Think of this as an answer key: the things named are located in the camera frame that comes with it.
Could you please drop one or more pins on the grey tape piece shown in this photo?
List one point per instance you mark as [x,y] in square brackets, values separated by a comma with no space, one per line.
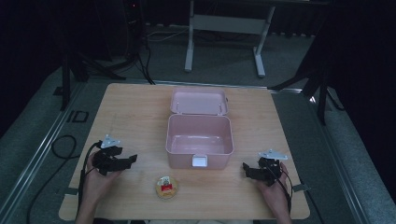
[71,191]
[301,187]

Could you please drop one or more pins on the metal floor rail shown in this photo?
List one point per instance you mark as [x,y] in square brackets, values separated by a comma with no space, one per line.
[336,161]
[40,149]

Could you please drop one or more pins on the dark computer tower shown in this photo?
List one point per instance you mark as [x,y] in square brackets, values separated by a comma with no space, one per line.
[134,28]

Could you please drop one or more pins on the pink plastic storage box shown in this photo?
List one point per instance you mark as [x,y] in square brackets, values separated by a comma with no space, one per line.
[199,137]

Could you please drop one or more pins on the black metal stand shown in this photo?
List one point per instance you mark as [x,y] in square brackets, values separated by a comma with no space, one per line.
[66,81]
[322,93]

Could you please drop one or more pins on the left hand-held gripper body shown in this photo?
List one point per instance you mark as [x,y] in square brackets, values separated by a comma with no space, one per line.
[106,163]

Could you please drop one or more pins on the person's left hand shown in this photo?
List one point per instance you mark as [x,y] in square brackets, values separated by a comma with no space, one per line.
[95,183]

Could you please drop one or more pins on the white desk frame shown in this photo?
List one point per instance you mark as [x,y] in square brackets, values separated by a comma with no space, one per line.
[229,24]

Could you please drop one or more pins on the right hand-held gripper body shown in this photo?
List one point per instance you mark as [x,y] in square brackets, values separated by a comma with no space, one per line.
[268,169]

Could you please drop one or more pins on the round gold snack packet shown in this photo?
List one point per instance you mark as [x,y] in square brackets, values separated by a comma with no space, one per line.
[166,187]

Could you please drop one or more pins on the person's right hand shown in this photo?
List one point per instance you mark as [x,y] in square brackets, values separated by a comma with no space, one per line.
[277,196]

